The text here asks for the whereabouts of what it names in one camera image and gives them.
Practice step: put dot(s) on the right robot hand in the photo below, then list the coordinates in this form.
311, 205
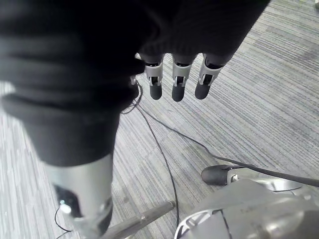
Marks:
74, 62

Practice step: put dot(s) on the silver metal rod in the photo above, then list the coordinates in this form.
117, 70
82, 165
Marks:
139, 220

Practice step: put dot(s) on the dark robot foot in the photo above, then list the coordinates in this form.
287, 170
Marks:
215, 175

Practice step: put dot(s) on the silver robot leg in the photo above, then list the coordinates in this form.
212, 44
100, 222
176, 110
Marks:
249, 214

